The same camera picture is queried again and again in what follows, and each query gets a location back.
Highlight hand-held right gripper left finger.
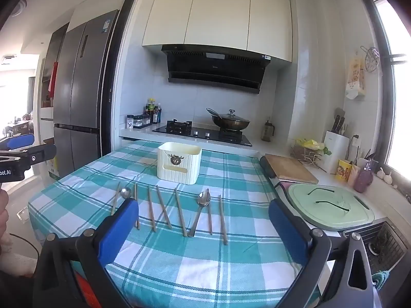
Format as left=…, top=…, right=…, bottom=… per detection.
left=32, top=197, right=140, bottom=308

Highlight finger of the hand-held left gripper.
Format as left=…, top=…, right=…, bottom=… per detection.
left=0, top=144, right=57, bottom=168
left=0, top=134, right=35, bottom=152

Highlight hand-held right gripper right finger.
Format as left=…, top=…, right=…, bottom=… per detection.
left=268, top=198, right=381, bottom=308

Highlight group of wooden chopsticks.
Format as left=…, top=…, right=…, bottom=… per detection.
left=110, top=181, right=229, bottom=246

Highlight cream ribbed utensil holder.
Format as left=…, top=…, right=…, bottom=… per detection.
left=157, top=142, right=202, bottom=185

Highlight person's left hand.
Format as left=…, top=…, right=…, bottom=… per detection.
left=0, top=188, right=11, bottom=255

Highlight yellow printed carton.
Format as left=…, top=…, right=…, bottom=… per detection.
left=48, top=156, right=60, bottom=180

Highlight pale green lid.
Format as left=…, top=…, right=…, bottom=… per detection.
left=287, top=183, right=376, bottom=231

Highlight eyeglasses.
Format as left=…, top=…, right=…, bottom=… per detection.
left=307, top=188, right=350, bottom=213

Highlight wooden cutting board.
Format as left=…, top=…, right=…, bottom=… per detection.
left=265, top=154, right=319, bottom=184

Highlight grey steel refrigerator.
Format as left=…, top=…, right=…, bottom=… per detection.
left=48, top=9, right=119, bottom=180

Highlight red hanging cloth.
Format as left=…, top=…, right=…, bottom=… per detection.
left=48, top=62, right=59, bottom=92

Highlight yellow printed cup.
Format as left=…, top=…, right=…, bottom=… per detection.
left=335, top=159, right=352, bottom=182

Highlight teal checked tablecloth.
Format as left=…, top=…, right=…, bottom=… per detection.
left=28, top=139, right=325, bottom=308

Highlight yellow green vegetable bag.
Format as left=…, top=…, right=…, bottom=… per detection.
left=295, top=139, right=332, bottom=155

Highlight white knife block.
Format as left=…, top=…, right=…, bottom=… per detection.
left=322, top=130, right=349, bottom=174

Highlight purple soap bottle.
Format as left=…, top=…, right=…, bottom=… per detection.
left=354, top=162, right=374, bottom=194

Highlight metal sink basket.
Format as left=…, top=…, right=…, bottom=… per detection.
left=342, top=221, right=408, bottom=273

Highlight dark glass pitcher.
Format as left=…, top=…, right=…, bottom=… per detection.
left=261, top=117, right=275, bottom=142

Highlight teal knitted cloth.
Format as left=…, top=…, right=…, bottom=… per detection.
left=372, top=270, right=390, bottom=291

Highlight black rack of spice jars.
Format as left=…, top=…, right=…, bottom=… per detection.
left=133, top=114, right=152, bottom=129

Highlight garlic bulbs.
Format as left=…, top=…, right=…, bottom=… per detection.
left=376, top=168, right=393, bottom=185

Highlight dark wok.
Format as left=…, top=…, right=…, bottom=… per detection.
left=206, top=108, right=250, bottom=131

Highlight glass wok lid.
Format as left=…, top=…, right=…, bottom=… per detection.
left=214, top=109, right=250, bottom=125

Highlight black gas stove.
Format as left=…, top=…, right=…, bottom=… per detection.
left=152, top=119, right=253, bottom=146

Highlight printed hanging bag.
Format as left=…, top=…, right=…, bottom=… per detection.
left=345, top=53, right=367, bottom=100

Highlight black range hood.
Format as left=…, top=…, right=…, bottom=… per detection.
left=161, top=44, right=271, bottom=94

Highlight black cable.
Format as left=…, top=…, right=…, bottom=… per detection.
left=9, top=234, right=40, bottom=258

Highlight wire basket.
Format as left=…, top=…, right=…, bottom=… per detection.
left=292, top=144, right=325, bottom=169

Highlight black door frame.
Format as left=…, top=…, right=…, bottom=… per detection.
left=102, top=0, right=142, bottom=158

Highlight black window frame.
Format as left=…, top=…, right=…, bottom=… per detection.
left=359, top=0, right=411, bottom=169

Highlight hanging metal wire rack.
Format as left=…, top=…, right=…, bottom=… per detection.
left=360, top=45, right=385, bottom=76

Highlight white wall cabinet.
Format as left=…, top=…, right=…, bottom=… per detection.
left=142, top=0, right=293, bottom=63

